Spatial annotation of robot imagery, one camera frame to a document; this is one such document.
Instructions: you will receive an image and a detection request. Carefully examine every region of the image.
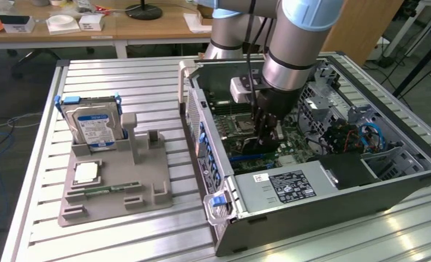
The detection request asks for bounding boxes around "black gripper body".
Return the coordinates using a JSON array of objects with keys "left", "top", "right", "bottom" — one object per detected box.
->
[{"left": 257, "top": 87, "right": 302, "bottom": 121}]

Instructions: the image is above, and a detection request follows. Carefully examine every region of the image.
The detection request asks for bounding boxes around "black graphics card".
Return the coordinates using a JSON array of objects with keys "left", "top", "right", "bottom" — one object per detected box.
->
[{"left": 234, "top": 135, "right": 281, "bottom": 159}]

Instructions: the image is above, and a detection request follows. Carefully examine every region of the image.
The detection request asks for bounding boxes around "CPU socket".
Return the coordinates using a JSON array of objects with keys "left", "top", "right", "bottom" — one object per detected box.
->
[{"left": 234, "top": 114, "right": 257, "bottom": 133}]

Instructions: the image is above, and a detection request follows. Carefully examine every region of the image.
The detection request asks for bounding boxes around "green motherboard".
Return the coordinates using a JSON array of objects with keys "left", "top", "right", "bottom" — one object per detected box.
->
[{"left": 210, "top": 92, "right": 315, "bottom": 175}]

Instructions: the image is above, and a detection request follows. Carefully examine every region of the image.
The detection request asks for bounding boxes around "blue expansion slot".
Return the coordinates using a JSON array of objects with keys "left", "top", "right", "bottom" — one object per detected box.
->
[{"left": 231, "top": 153, "right": 266, "bottom": 163}]

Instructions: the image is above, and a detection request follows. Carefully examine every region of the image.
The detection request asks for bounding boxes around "metal disk bay cage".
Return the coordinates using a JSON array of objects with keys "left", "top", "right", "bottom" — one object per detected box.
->
[{"left": 298, "top": 80, "right": 351, "bottom": 137}]

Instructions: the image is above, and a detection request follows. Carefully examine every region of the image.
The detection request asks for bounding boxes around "grey power supply unit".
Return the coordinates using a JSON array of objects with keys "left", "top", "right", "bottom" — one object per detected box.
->
[{"left": 234, "top": 160, "right": 339, "bottom": 213}]

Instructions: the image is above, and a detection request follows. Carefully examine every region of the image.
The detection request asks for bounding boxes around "black plastic shroud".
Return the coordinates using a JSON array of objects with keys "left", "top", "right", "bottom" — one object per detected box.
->
[{"left": 310, "top": 152, "right": 381, "bottom": 190}]

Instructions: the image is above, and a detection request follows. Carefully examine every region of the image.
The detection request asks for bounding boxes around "blue case latch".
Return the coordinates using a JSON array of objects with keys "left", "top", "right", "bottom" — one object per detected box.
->
[{"left": 207, "top": 190, "right": 226, "bottom": 211}]

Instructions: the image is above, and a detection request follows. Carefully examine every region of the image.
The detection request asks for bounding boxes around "open dark grey PC case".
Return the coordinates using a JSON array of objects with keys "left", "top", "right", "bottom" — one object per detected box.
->
[{"left": 178, "top": 51, "right": 431, "bottom": 257}]

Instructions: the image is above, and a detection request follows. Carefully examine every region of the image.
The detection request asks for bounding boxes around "white paper booklet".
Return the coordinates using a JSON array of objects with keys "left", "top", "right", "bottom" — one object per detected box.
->
[{"left": 183, "top": 12, "right": 214, "bottom": 34}]

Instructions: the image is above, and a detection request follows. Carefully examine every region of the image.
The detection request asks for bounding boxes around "wooden cabinet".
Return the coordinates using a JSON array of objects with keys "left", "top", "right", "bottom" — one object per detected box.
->
[{"left": 319, "top": 0, "right": 409, "bottom": 66}]

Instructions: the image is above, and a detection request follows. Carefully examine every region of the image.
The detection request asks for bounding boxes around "brown cardboard box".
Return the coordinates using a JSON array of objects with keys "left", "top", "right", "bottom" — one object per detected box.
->
[{"left": 197, "top": 4, "right": 215, "bottom": 19}]

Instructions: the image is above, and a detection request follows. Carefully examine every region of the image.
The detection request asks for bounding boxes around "grey parts rack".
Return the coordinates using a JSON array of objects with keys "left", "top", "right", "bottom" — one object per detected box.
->
[{"left": 58, "top": 111, "right": 175, "bottom": 228}]

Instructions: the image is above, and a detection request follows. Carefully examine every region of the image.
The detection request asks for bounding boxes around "black stand pole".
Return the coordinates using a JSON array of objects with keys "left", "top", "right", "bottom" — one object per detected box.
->
[{"left": 393, "top": 10, "right": 431, "bottom": 98}]

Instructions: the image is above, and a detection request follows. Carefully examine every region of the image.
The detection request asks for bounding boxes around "wooden desk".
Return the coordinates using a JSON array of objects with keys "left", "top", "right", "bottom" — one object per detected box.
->
[{"left": 0, "top": 0, "right": 315, "bottom": 59}]

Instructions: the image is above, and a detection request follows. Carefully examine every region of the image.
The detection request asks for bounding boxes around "hard disk with blue carrier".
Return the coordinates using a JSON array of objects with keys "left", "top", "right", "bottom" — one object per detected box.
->
[{"left": 54, "top": 92, "right": 126, "bottom": 152}]

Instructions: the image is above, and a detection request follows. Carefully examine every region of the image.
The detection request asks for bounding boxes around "green RAM stick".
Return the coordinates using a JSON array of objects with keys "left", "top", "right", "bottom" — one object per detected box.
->
[{"left": 85, "top": 183, "right": 131, "bottom": 195}]

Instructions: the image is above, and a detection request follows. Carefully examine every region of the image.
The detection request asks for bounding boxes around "black round lamp base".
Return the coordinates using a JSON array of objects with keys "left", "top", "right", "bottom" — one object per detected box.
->
[{"left": 125, "top": 0, "right": 165, "bottom": 20}]

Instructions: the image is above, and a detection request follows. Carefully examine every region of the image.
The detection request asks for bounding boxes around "silver CPU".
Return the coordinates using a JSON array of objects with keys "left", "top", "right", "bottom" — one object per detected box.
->
[{"left": 74, "top": 163, "right": 101, "bottom": 184}]

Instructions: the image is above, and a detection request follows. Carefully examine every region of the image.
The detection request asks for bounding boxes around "small white labelled box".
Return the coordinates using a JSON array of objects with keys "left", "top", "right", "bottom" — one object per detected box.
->
[{"left": 79, "top": 14, "right": 106, "bottom": 31}]

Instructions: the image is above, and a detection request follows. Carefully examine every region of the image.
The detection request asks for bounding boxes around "white box with round insert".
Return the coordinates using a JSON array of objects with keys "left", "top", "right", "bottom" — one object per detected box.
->
[{"left": 46, "top": 15, "right": 82, "bottom": 35}]

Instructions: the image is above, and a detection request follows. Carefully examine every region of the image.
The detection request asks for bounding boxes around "black office chair base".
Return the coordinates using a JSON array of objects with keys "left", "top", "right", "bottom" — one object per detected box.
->
[{"left": 7, "top": 49, "right": 62, "bottom": 80}]

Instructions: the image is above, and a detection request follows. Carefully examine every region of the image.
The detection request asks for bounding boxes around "white box with dark top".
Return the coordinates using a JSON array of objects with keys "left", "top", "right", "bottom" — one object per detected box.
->
[{"left": 0, "top": 15, "right": 37, "bottom": 34}]

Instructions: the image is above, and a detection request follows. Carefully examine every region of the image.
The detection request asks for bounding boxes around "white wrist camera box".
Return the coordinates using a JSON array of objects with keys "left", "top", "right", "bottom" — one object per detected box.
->
[{"left": 230, "top": 78, "right": 259, "bottom": 104}]

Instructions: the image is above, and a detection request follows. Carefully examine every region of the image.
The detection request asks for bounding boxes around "blue wire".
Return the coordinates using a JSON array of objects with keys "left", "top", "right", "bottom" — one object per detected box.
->
[{"left": 359, "top": 123, "right": 386, "bottom": 150}]

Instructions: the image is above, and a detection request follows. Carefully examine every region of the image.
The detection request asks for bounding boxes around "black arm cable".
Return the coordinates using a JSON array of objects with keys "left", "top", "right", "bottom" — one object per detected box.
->
[{"left": 245, "top": 0, "right": 261, "bottom": 121}]

